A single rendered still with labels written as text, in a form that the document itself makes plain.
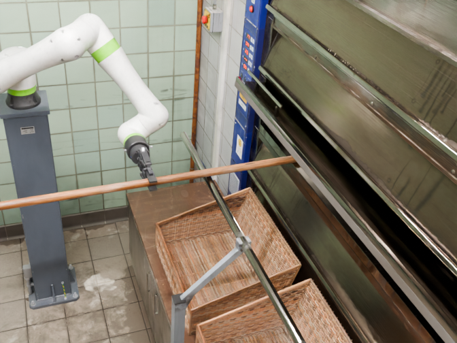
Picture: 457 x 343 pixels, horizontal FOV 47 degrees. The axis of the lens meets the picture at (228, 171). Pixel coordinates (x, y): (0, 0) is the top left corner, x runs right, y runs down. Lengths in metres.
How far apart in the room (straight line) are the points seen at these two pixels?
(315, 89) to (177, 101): 1.48
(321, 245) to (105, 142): 1.70
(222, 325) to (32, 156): 1.17
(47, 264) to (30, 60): 1.26
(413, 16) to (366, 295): 0.92
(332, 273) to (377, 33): 0.88
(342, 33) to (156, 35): 1.51
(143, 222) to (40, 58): 1.04
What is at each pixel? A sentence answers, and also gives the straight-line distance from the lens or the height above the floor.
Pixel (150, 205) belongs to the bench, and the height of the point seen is 0.58.
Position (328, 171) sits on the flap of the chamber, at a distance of 1.77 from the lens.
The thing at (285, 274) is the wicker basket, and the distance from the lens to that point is 2.20.
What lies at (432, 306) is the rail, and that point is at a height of 1.43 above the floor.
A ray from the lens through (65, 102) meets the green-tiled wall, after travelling 3.16.
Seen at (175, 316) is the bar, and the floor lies 0.89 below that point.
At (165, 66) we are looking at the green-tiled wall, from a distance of 3.17.
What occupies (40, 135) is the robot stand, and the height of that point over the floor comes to 1.07.
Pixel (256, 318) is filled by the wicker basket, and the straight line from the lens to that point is 2.20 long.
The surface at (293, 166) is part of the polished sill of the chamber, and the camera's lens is 2.18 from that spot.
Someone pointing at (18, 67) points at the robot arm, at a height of 1.48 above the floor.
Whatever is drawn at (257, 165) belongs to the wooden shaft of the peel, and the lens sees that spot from 2.10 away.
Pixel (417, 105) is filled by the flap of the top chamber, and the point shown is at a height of 1.75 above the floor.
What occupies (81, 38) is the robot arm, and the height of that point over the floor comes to 1.62.
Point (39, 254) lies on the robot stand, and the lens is 2.97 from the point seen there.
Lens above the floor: 2.37
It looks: 35 degrees down
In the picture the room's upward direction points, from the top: 5 degrees clockwise
